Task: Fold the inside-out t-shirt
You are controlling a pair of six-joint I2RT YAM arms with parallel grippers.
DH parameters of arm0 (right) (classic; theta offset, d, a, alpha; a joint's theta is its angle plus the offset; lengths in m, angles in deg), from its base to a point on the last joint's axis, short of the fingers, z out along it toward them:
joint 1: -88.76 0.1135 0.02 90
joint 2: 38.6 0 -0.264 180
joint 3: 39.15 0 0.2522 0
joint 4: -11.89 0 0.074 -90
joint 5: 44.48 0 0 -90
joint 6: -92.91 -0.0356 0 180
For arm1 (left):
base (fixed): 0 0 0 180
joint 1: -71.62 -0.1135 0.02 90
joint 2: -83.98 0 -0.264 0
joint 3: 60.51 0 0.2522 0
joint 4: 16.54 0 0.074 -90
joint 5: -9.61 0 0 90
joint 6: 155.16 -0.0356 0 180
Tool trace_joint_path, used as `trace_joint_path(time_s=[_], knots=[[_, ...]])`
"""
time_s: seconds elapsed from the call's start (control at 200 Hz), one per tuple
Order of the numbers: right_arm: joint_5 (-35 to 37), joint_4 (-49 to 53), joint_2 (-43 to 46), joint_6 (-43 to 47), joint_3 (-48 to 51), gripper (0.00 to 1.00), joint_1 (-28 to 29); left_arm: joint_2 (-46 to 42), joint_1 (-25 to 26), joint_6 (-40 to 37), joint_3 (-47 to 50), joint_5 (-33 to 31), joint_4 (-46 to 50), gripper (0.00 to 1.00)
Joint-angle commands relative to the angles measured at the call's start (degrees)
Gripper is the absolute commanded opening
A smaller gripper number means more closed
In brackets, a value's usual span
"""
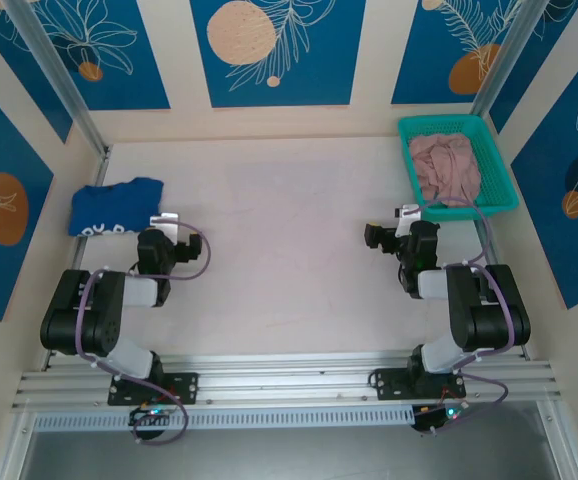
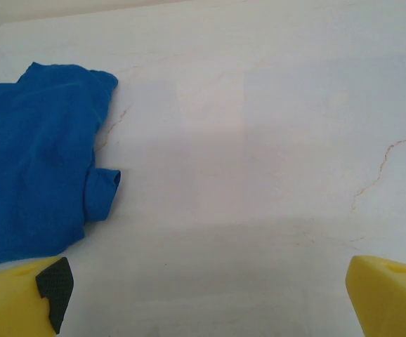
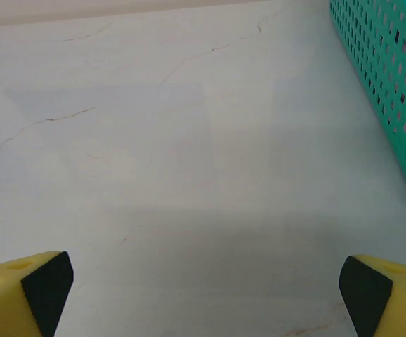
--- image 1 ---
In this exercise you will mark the pink t-shirt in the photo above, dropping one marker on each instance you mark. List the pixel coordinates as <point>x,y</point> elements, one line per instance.
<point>444,165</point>

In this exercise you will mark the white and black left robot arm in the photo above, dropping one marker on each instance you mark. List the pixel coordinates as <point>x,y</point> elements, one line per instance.
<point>94,310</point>

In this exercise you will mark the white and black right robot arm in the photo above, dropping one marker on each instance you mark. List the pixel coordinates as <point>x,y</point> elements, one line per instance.
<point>484,310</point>

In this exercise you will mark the folded blue t-shirt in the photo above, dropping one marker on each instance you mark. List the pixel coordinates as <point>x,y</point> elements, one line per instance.
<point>114,205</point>

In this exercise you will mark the teal plastic basket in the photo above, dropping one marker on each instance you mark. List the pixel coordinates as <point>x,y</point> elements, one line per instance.
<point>494,165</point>

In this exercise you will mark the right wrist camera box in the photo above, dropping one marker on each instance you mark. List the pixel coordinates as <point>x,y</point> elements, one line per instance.
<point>409,220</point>

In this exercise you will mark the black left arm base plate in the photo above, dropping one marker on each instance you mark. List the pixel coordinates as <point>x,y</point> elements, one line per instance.
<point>184,387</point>

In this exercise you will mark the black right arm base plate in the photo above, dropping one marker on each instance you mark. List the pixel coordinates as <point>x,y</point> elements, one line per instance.
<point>389,385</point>

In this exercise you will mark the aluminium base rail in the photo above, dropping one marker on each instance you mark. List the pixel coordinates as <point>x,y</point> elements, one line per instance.
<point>289,385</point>

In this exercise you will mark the aluminium corner post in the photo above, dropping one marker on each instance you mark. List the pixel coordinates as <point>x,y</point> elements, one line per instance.
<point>78,102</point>
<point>507,60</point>

